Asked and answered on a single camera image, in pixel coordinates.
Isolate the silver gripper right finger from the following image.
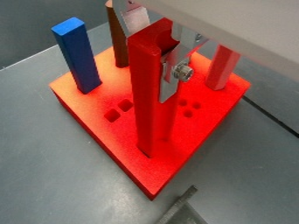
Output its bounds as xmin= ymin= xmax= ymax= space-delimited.
xmin=158 ymin=23 xmax=208 ymax=103

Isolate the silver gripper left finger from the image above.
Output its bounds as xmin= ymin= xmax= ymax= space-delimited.
xmin=112 ymin=0 xmax=149 ymax=37

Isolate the red arch object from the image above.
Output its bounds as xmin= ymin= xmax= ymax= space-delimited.
xmin=126 ymin=18 xmax=178 ymax=158

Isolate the red peg board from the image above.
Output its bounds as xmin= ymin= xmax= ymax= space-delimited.
xmin=50 ymin=49 xmax=249 ymax=199

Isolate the black arch holder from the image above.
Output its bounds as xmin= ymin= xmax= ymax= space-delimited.
xmin=154 ymin=185 xmax=208 ymax=224

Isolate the brown round peg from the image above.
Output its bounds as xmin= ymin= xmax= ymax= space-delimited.
xmin=105 ymin=0 xmax=128 ymax=68

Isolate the pink hexagon peg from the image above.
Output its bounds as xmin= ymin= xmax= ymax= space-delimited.
xmin=205 ymin=45 xmax=240 ymax=91

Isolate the blue square peg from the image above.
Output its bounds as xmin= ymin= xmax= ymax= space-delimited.
xmin=50 ymin=17 xmax=101 ymax=94

